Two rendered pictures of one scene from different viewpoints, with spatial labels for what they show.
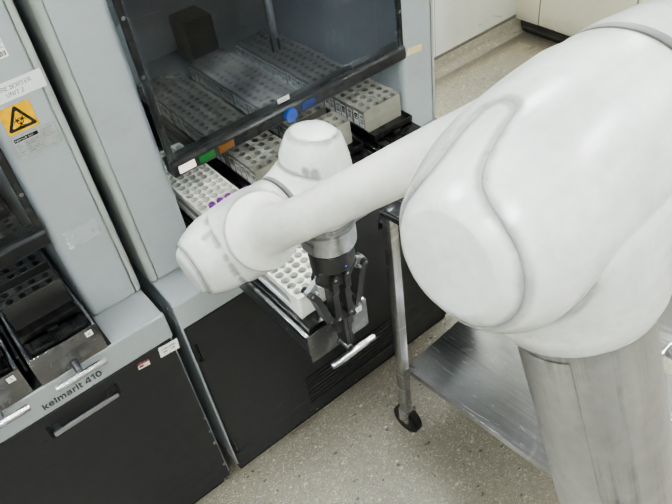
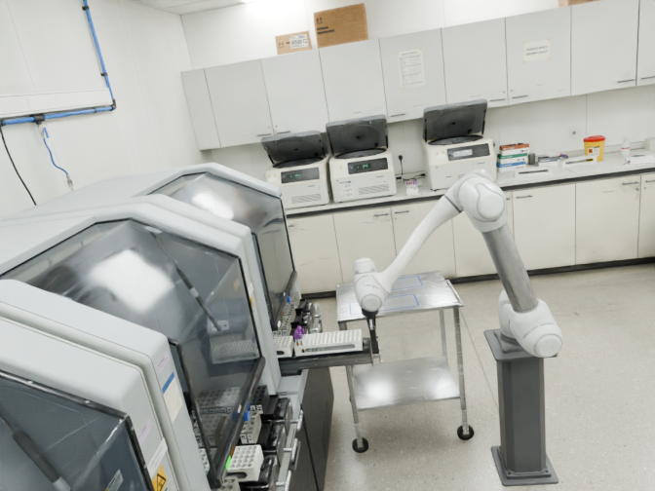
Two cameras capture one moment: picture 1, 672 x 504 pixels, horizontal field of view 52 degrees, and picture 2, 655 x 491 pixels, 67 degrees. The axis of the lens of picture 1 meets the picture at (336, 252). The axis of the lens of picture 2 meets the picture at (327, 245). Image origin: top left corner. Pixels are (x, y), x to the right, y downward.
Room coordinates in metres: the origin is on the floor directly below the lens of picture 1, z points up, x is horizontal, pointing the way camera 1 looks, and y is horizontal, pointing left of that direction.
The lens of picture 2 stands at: (-0.33, 1.58, 1.94)
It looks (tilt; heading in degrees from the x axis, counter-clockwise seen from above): 18 degrees down; 310
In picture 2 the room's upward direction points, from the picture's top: 9 degrees counter-clockwise
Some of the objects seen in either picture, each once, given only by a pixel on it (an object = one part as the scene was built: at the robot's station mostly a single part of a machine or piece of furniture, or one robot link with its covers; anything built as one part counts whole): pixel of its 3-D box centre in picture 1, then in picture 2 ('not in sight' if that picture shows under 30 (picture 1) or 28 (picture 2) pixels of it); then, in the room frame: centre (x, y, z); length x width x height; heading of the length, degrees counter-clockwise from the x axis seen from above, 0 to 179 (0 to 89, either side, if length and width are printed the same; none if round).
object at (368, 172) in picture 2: not in sight; (361, 155); (2.25, -2.16, 1.24); 0.62 x 0.56 x 0.69; 123
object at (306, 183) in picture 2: not in sight; (298, 167); (2.74, -1.85, 1.22); 0.62 x 0.56 x 0.64; 121
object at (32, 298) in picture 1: (35, 302); (263, 400); (0.95, 0.57, 0.85); 0.12 x 0.02 x 0.06; 123
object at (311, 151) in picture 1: (311, 177); (366, 277); (0.80, 0.02, 1.14); 0.13 x 0.11 x 0.16; 128
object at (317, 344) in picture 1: (244, 244); (300, 357); (1.10, 0.19, 0.78); 0.73 x 0.14 x 0.09; 32
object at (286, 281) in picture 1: (275, 257); (328, 344); (0.98, 0.12, 0.83); 0.30 x 0.10 x 0.06; 32
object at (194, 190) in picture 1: (195, 188); (260, 350); (1.25, 0.28, 0.83); 0.30 x 0.10 x 0.06; 32
